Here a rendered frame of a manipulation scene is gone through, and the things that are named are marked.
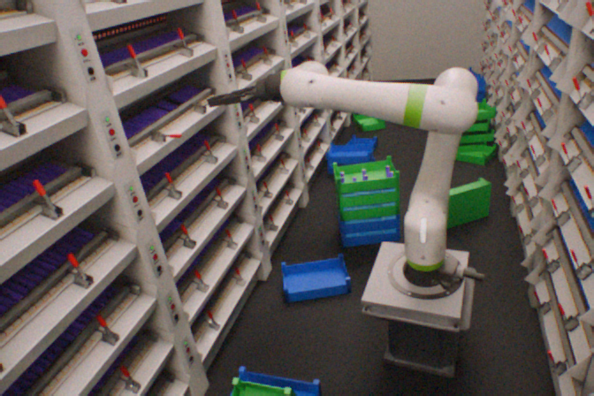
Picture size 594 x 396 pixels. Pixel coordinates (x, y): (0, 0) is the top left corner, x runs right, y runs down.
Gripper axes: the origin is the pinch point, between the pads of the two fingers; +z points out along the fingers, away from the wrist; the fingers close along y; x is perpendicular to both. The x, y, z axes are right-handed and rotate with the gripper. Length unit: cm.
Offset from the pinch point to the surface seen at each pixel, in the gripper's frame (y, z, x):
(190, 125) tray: -11.6, 6.5, -3.8
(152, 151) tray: -33.2, 7.0, -3.5
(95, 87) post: -47, 3, 19
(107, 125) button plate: -47.8, 4.0, 9.8
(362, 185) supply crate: 54, -28, -66
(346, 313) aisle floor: 3, -22, -100
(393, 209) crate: 59, -39, -84
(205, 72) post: 18.0, 11.9, 8.1
